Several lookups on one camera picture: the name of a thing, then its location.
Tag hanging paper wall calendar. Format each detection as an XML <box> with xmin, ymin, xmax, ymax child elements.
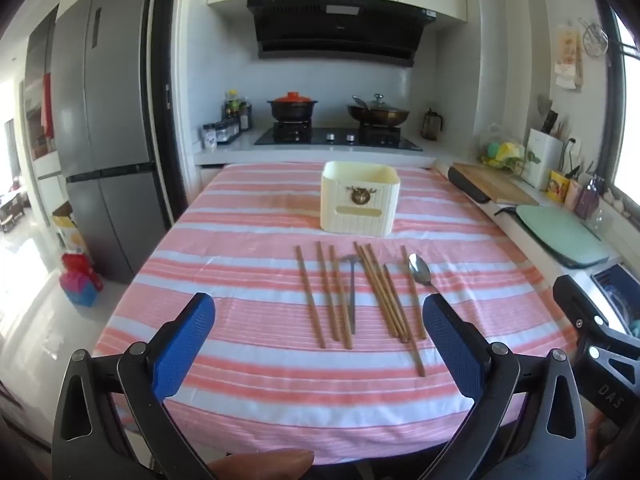
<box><xmin>555</xmin><ymin>22</ymin><xmax>585</xmax><ymax>92</ymax></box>

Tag person's left hand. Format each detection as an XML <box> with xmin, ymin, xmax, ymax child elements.
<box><xmin>210</xmin><ymin>449</ymin><xmax>316</xmax><ymax>480</ymax></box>

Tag window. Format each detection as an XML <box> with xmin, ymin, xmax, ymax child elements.
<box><xmin>597</xmin><ymin>0</ymin><xmax>640</xmax><ymax>201</ymax></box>

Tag red hanging cloth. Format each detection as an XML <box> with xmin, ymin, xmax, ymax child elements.
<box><xmin>41</xmin><ymin>72</ymin><xmax>55</xmax><ymax>138</ymax></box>

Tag black range hood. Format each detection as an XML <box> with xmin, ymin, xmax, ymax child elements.
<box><xmin>246</xmin><ymin>0</ymin><xmax>436</xmax><ymax>68</ymax></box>

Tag black pot red lid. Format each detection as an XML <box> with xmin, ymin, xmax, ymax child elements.
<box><xmin>266</xmin><ymin>91</ymin><xmax>313</xmax><ymax>123</ymax></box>

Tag wooden living room furniture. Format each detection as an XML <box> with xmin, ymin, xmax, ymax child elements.
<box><xmin>0</xmin><ymin>192</ymin><xmax>31</xmax><ymax>233</ymax></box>

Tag black gas stove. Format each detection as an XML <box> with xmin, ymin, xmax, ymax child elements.
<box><xmin>254</xmin><ymin>121</ymin><xmax>423</xmax><ymax>152</ymax></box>

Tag black curved bar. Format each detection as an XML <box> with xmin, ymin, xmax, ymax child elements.
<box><xmin>447</xmin><ymin>166</ymin><xmax>491</xmax><ymax>204</ymax></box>

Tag white knife block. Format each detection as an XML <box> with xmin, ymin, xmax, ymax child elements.
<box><xmin>522</xmin><ymin>129</ymin><xmax>566</xmax><ymax>191</ymax></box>

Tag metal spoon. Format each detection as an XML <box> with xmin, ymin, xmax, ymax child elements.
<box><xmin>341</xmin><ymin>255</ymin><xmax>359</xmax><ymax>335</ymax></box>
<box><xmin>408</xmin><ymin>253</ymin><xmax>451</xmax><ymax>307</ymax></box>

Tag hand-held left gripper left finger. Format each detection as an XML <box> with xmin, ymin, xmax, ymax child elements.
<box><xmin>52</xmin><ymin>292</ymin><xmax>216</xmax><ymax>480</ymax></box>

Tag silver kitchen appliance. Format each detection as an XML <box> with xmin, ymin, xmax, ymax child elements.
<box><xmin>590</xmin><ymin>262</ymin><xmax>640</xmax><ymax>341</ymax></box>

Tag yellow white carton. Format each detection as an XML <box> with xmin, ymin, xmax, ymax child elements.
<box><xmin>52</xmin><ymin>202</ymin><xmax>88</xmax><ymax>256</ymax></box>

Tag pink white striped tablecloth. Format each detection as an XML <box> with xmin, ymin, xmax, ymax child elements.
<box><xmin>97</xmin><ymin>161</ymin><xmax>581</xmax><ymax>466</ymax></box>

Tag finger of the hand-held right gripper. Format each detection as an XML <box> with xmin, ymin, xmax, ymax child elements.
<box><xmin>552</xmin><ymin>275</ymin><xmax>640</xmax><ymax>356</ymax></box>

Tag purple bottle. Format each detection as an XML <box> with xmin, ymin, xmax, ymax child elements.
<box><xmin>575</xmin><ymin>177</ymin><xmax>601</xmax><ymax>220</ymax></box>

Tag yellow printed cup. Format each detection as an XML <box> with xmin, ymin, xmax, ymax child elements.
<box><xmin>547</xmin><ymin>170</ymin><xmax>571</xmax><ymax>203</ymax></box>

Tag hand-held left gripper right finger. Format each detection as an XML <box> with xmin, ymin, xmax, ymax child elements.
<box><xmin>422</xmin><ymin>294</ymin><xmax>586</xmax><ymax>480</ymax></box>

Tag dark glass pitcher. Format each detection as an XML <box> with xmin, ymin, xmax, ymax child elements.
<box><xmin>421</xmin><ymin>108</ymin><xmax>445</xmax><ymax>142</ymax></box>

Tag bunch of wooden chopsticks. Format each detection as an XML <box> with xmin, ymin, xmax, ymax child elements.
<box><xmin>295</xmin><ymin>241</ymin><xmax>427</xmax><ymax>377</ymax></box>

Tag clear bag yellow green contents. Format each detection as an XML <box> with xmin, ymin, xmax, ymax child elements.
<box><xmin>475</xmin><ymin>122</ymin><xmax>531</xmax><ymax>171</ymax></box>

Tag blue gift box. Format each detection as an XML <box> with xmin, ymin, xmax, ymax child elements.
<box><xmin>62</xmin><ymin>274</ymin><xmax>98</xmax><ymax>307</ymax></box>

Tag clear spice jar rack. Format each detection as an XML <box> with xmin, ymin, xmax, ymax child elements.
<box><xmin>215</xmin><ymin>119</ymin><xmax>242</xmax><ymax>145</ymax></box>

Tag grey refrigerator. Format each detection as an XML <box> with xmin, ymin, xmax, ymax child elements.
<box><xmin>50</xmin><ymin>0</ymin><xmax>173</xmax><ymax>286</ymax></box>

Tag wooden cutting board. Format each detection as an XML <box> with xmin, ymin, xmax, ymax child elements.
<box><xmin>452</xmin><ymin>162</ymin><xmax>541</xmax><ymax>206</ymax></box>

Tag cream plastic utensil holder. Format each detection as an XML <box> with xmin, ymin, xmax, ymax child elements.
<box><xmin>320</xmin><ymin>161</ymin><xmax>402</xmax><ymax>237</ymax></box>

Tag wok with glass lid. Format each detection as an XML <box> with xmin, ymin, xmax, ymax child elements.
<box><xmin>346</xmin><ymin>94</ymin><xmax>411</xmax><ymax>128</ymax></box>

